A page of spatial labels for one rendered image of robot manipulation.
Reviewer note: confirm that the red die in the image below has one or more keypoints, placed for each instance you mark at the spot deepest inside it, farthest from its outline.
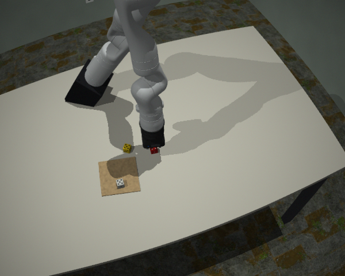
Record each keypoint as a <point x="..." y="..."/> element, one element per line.
<point x="154" y="150"/>

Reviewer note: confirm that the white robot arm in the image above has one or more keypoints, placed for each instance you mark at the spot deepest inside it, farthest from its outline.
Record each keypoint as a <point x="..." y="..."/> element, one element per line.
<point x="126" y="34"/>

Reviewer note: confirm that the white die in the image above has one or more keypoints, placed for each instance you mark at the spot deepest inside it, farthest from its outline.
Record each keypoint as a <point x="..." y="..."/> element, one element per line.
<point x="120" y="183"/>

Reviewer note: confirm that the yellow die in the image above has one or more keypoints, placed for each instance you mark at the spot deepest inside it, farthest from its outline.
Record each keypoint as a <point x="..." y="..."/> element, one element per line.
<point x="127" y="148"/>

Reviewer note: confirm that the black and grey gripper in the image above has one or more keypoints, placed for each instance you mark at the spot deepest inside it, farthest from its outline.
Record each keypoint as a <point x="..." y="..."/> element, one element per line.
<point x="152" y="133"/>

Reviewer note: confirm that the tan mat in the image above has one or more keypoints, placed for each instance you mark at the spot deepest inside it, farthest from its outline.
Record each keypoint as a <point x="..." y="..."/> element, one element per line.
<point x="111" y="170"/>

